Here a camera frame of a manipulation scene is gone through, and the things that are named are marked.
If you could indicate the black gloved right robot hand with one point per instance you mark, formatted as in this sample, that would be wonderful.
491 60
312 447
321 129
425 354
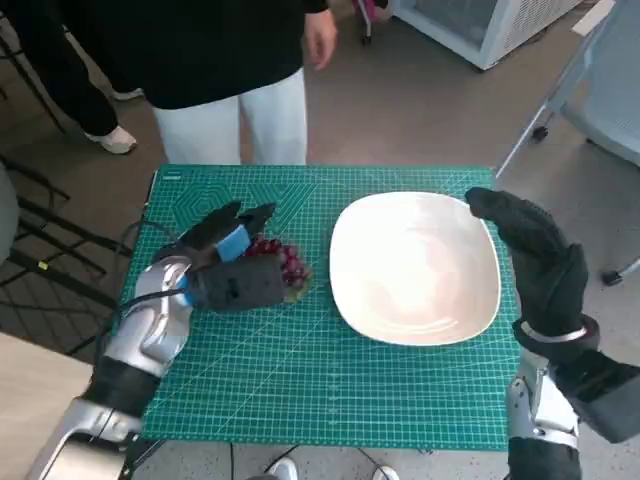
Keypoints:
545 255

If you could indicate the person's hand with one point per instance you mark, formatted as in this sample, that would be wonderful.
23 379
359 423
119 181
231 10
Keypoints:
322 35

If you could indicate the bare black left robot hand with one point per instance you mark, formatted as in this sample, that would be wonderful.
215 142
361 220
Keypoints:
215 230

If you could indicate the red toy grape bunch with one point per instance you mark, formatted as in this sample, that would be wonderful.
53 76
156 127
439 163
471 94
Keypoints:
295 265

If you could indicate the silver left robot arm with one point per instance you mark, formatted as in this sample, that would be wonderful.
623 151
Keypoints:
155 325

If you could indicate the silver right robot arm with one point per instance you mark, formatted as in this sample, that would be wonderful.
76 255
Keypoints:
540 455

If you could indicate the white square plate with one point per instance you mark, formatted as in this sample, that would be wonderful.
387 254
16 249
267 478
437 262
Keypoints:
415 270

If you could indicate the pink office chair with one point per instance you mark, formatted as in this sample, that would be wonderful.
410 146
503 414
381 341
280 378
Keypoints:
370 10

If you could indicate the person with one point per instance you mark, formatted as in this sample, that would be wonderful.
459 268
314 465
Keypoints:
75 75
210 50

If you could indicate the green cutting mat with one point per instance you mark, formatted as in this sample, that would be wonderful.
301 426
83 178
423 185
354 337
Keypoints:
300 360

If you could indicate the grey mesh chair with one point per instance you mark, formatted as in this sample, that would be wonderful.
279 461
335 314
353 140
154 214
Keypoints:
615 100

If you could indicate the white cabinet with glass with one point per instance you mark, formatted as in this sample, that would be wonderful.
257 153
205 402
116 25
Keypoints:
505 30

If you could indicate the grey round chair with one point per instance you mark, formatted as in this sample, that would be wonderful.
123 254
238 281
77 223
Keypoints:
6 215

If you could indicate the beige flat board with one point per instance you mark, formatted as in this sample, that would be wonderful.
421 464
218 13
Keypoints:
597 17

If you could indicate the light wooden desk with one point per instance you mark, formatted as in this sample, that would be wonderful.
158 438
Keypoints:
35 400

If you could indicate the white shoe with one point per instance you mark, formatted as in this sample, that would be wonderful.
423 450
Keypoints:
386 473
284 469

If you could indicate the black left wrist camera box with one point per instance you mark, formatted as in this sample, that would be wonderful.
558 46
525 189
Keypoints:
240 287

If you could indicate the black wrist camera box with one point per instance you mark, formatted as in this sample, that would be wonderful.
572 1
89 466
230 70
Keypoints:
240 287
605 400

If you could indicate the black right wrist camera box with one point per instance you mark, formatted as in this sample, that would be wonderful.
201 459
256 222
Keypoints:
605 400

